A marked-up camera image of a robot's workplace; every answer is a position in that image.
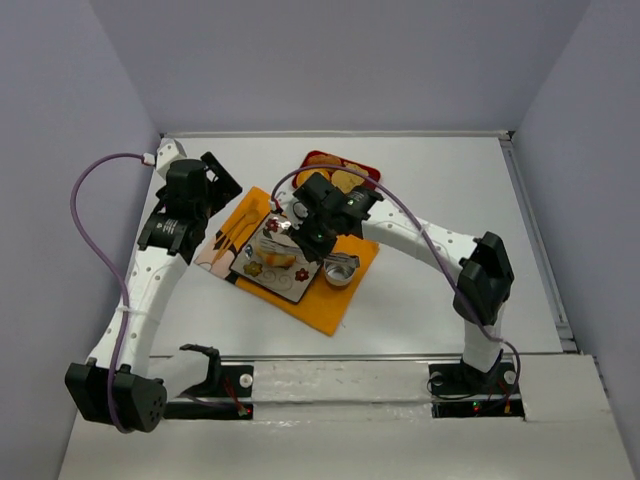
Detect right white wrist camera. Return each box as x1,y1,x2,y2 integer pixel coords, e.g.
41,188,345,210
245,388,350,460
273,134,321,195
269,193,309,228

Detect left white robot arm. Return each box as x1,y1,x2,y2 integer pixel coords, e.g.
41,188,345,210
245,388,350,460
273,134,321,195
65,152,242,434

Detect brown croissant bread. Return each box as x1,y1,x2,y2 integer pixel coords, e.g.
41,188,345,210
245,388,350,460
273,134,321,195
307,154,342,166

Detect orange cloth placemat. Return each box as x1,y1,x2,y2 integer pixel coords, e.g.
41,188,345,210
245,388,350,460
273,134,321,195
195,187,379,336

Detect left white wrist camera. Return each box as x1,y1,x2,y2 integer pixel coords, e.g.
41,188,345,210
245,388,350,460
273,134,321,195
142,138,186,179

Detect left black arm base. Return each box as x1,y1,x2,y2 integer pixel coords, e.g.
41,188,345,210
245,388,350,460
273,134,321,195
160,344,254,421

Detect wooden spoon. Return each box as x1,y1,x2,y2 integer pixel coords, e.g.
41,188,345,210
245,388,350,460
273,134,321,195
224,209,260,254

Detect red rectangular tray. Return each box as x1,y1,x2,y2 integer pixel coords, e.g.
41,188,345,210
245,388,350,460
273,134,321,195
293,150,381,189

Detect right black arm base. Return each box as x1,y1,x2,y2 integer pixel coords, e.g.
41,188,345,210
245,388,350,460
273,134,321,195
425,361,525,419

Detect wooden fork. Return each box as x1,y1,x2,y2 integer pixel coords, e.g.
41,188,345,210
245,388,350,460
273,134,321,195
216,199,258,253

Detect sliced bread roll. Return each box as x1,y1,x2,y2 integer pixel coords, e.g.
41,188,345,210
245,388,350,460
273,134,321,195
331,170,368,194

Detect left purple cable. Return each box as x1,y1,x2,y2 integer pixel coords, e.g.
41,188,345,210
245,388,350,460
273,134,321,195
69,152,151,434

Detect square floral ceramic plate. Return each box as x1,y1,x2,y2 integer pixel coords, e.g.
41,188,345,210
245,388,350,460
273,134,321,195
230,213,320,304

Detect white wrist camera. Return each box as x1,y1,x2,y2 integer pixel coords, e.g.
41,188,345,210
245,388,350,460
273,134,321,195
269,193,309,228
142,138,186,179

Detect small metal cup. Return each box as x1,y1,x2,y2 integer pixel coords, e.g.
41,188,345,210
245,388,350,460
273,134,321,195
323,263,357,288

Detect pale plain bagel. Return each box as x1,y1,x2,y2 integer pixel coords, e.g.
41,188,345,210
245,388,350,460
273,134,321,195
255,238,297,268

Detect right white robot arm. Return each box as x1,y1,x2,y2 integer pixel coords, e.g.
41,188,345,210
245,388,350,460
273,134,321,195
272,173,514,383

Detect metal serving tongs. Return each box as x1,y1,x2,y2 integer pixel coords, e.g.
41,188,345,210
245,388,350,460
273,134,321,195
258,237,360,269

